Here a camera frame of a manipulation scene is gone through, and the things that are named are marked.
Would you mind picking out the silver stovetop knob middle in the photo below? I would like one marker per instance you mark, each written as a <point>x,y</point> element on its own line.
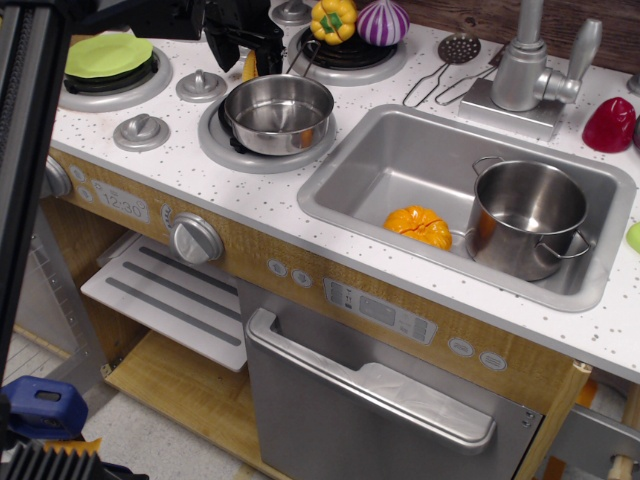
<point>201,87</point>

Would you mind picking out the metal wire spatula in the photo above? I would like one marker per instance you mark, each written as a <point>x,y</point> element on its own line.
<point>459,89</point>

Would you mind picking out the green toy at edge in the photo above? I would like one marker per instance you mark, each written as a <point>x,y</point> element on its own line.
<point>633,237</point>

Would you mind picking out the red toy pepper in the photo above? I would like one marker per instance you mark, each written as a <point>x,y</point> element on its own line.
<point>610,128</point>

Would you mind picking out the blue clamp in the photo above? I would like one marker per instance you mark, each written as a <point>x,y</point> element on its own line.
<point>43,422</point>

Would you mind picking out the back right stove burner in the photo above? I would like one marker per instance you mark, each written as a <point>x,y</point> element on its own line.
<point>353,63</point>

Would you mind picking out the open oven door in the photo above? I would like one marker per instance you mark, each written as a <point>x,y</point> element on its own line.
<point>53,336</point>

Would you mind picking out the small steel frying pan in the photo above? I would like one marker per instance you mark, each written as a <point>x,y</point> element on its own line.
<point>279,114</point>

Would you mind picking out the silver toy faucet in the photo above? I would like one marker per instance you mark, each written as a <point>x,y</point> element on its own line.
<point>526,96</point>

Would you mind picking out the front right stove burner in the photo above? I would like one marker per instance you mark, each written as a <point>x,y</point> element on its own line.
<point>217,144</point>

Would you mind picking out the silver dishwasher door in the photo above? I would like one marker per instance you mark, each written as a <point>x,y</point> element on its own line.
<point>334,403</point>

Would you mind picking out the white oven rack shelf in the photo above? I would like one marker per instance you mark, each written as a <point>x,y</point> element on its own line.
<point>197,307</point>

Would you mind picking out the yellow toy corn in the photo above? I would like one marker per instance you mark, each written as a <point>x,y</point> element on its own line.
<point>250,70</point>

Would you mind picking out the steel pot with handles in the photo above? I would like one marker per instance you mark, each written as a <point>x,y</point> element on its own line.
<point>526,218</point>

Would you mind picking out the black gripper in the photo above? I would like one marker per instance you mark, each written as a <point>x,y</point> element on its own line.
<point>229,23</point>

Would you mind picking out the yellow toy bell pepper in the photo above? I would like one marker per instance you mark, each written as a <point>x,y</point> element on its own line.
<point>334,21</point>

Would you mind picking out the green plastic plate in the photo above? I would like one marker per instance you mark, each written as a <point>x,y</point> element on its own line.
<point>107,55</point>

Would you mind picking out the purple toy onion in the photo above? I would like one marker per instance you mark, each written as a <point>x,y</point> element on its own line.
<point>383,23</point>

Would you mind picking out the front left stove burner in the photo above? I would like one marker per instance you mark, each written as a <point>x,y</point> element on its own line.
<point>124,99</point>

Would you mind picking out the silver stovetop knob front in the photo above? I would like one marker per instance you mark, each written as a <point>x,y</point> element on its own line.
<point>141,133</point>

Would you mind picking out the silver oven knob left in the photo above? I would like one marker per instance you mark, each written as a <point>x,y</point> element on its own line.
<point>56,182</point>

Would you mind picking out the stove burner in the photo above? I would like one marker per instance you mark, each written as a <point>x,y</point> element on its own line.
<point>124,99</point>
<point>353,63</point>
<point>217,144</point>

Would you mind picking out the silver oven knob right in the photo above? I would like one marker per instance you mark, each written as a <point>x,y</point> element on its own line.
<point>193,240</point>

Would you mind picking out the silver oven knob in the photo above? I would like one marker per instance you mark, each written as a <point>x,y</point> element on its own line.
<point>56,182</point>
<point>193,240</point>

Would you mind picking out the orange toy pumpkin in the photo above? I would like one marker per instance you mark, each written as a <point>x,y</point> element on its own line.
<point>421,224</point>

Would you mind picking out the metal slotted spoon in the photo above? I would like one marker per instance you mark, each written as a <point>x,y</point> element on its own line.
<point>455,49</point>

